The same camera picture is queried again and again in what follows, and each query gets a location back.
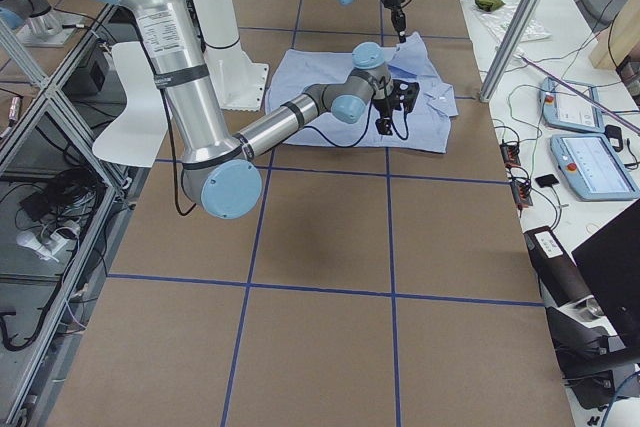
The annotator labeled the lower blue teach pendant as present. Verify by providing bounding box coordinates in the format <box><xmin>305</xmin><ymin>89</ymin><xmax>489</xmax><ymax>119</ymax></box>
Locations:
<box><xmin>550</xmin><ymin>133</ymin><xmax>639</xmax><ymax>201</ymax></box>

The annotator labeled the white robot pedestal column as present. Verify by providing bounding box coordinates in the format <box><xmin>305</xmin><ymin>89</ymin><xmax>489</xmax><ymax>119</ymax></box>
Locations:
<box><xmin>193</xmin><ymin>0</ymin><xmax>269</xmax><ymax>111</ymax></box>

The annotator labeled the blue teach pendant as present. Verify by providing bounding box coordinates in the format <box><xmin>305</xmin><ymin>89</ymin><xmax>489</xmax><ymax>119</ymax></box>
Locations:
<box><xmin>550</xmin><ymin>133</ymin><xmax>639</xmax><ymax>201</ymax></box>
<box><xmin>539</xmin><ymin>76</ymin><xmax>622</xmax><ymax>133</ymax></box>

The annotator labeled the upper blue teach pendant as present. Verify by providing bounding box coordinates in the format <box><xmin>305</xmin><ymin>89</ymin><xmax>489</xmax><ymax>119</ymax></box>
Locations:
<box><xmin>539</xmin><ymin>76</ymin><xmax>622</xmax><ymax>133</ymax></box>

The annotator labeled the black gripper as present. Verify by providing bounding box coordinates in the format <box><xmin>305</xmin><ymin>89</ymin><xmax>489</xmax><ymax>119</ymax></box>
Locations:
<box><xmin>382</xmin><ymin>0</ymin><xmax>406</xmax><ymax>43</ymax></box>
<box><xmin>373</xmin><ymin>96</ymin><xmax>400</xmax><ymax>135</ymax></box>

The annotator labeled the black cylinder with label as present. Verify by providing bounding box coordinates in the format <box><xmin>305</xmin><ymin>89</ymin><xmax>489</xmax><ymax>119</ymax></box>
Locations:
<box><xmin>523</xmin><ymin>226</ymin><xmax>592</xmax><ymax>306</ymax></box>

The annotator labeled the clear plastic bag green print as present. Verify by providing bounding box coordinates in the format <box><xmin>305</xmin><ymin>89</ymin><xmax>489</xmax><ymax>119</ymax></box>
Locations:
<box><xmin>474</xmin><ymin>4</ymin><xmax>552</xmax><ymax>48</ymax></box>

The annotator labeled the olive green pouch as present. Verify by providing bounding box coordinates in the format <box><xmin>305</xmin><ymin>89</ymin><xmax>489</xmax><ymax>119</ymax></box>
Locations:
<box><xmin>474</xmin><ymin>0</ymin><xmax>505</xmax><ymax>12</ymax></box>

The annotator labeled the grey aluminium frame post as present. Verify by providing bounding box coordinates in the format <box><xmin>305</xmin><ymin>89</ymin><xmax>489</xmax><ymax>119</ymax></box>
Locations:
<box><xmin>479</xmin><ymin>0</ymin><xmax>540</xmax><ymax>103</ymax></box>

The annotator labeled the light blue striped shirt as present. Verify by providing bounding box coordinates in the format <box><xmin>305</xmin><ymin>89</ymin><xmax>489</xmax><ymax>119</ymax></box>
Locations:
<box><xmin>265</xmin><ymin>32</ymin><xmax>458</xmax><ymax>153</ymax></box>

